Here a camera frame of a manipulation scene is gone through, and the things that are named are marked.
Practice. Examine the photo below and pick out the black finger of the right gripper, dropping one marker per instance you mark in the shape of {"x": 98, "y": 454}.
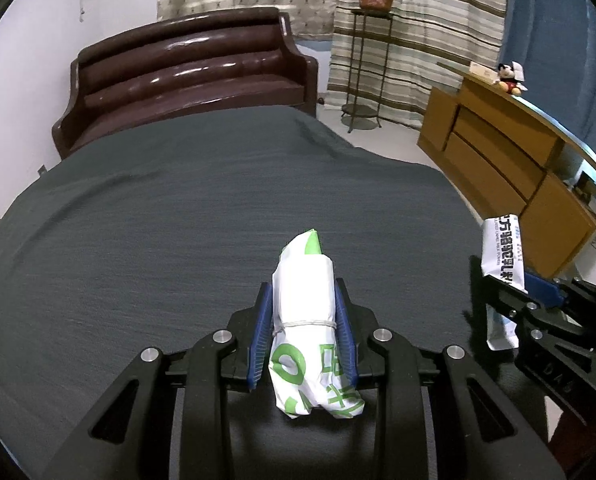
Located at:
{"x": 508, "y": 301}

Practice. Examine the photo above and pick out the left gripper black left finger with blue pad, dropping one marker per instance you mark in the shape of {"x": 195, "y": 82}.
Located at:
{"x": 127, "y": 434}

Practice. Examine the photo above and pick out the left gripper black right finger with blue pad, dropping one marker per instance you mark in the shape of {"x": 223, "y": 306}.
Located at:
{"x": 438, "y": 414}

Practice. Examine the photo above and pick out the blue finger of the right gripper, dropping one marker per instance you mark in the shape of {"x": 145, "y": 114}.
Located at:
{"x": 546, "y": 292}

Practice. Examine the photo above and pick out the white green tube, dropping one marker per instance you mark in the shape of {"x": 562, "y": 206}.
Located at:
{"x": 502, "y": 259}

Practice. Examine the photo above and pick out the white green paper wrapper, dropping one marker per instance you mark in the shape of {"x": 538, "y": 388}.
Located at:
{"x": 304, "y": 365}

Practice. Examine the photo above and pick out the items on sideboard shelf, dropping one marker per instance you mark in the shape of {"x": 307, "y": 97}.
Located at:
{"x": 585, "y": 189}

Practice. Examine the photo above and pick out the wooden sideboard cabinet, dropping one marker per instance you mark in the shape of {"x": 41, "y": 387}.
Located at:
{"x": 506, "y": 156}

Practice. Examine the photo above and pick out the dark grey tablecloth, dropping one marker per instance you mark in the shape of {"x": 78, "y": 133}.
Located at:
{"x": 155, "y": 236}

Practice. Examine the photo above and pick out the Mickey Mouse plush toy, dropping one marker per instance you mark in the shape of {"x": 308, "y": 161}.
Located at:
{"x": 511, "y": 78}

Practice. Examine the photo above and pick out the small box on sideboard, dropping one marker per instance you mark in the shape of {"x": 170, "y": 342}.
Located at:
{"x": 483, "y": 72}

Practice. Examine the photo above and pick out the blue curtain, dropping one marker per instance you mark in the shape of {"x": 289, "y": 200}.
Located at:
{"x": 555, "y": 41}

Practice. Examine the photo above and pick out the black metal plant stand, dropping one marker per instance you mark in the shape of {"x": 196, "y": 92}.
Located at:
{"x": 355, "y": 109}

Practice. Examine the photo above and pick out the striped curtain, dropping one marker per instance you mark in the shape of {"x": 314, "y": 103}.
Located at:
{"x": 428, "y": 35}

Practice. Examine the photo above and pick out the dark brown leather sofa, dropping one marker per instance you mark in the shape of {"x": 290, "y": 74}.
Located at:
{"x": 216, "y": 60}

